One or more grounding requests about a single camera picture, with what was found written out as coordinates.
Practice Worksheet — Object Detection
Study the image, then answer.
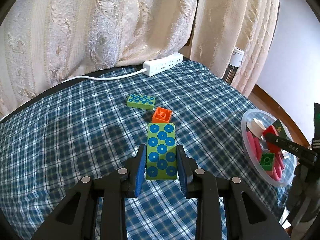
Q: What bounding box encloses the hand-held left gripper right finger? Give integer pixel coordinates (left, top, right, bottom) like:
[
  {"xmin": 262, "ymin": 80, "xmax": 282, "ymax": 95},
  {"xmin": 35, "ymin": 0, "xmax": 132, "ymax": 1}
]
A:
[{"xmin": 176, "ymin": 144, "xmax": 292, "ymax": 240}]

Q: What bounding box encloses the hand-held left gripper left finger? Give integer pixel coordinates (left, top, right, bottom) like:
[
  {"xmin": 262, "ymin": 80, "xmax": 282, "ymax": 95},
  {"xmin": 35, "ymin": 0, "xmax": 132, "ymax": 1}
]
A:
[{"xmin": 32, "ymin": 144, "xmax": 147, "ymax": 240}]

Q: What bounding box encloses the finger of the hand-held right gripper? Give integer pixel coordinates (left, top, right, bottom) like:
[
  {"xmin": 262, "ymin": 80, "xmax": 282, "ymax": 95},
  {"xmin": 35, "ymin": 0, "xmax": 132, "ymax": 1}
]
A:
[{"xmin": 265, "ymin": 132, "xmax": 318, "ymax": 167}]

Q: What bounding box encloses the dark green printed block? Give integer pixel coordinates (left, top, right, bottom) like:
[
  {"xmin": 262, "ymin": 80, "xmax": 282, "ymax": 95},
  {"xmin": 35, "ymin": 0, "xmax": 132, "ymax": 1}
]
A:
[{"xmin": 272, "ymin": 119, "xmax": 288, "ymax": 137}]

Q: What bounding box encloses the red toy block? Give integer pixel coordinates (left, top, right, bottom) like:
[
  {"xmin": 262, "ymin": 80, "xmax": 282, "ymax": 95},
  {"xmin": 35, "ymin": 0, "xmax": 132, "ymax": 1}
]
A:
[{"xmin": 262, "ymin": 125, "xmax": 282, "ymax": 154}]

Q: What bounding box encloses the small green toy block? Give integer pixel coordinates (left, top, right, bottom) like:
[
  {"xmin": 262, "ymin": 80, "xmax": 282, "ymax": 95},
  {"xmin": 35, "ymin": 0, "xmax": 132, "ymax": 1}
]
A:
[{"xmin": 259, "ymin": 152, "xmax": 275, "ymax": 172}]

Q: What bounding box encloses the green block with blue dots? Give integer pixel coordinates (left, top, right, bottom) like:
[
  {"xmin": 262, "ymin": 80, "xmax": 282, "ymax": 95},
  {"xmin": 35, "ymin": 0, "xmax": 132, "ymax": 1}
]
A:
[
  {"xmin": 127, "ymin": 94, "xmax": 157, "ymax": 110},
  {"xmin": 145, "ymin": 123, "xmax": 178, "ymax": 181}
]

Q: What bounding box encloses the white plastic piece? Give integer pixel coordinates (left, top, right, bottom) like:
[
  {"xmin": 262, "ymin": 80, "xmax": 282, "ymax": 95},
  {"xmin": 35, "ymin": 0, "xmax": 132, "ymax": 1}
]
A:
[{"xmin": 246, "ymin": 117, "xmax": 265, "ymax": 139}]

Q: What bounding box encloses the clear plastic bowl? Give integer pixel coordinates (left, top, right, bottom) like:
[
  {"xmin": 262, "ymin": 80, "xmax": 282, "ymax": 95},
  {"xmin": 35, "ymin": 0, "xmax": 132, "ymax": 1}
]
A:
[{"xmin": 241, "ymin": 109, "xmax": 298, "ymax": 187}]

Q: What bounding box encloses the orange toy block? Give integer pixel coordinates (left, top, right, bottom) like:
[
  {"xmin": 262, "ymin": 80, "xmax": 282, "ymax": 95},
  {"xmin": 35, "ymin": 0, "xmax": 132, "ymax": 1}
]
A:
[{"xmin": 152, "ymin": 107, "xmax": 173, "ymax": 124}]

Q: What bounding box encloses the blue plaid tablecloth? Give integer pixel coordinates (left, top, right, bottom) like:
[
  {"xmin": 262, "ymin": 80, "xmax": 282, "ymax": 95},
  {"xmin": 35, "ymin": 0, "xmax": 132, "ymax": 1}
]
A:
[{"xmin": 0, "ymin": 60, "xmax": 300, "ymax": 240}]

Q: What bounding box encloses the white tower heater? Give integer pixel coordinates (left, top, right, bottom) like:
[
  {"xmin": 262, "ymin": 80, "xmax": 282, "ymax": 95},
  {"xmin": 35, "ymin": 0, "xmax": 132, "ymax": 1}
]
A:
[{"xmin": 224, "ymin": 47, "xmax": 245, "ymax": 85}]

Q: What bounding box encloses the white power strip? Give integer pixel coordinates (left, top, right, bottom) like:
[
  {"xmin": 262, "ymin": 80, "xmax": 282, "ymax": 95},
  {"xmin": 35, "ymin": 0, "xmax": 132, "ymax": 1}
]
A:
[{"xmin": 143, "ymin": 52, "xmax": 184, "ymax": 77}]

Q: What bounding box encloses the cream patterned curtain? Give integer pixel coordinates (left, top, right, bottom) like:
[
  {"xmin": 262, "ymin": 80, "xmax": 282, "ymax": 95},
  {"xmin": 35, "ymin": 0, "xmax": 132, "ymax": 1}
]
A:
[
  {"xmin": 190, "ymin": 0, "xmax": 280, "ymax": 98},
  {"xmin": 0, "ymin": 0, "xmax": 200, "ymax": 117}
]

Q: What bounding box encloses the white power cable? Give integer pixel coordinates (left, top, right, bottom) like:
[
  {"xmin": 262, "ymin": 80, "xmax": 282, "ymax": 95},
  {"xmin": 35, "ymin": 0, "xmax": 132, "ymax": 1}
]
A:
[{"xmin": 59, "ymin": 69, "xmax": 148, "ymax": 83}]

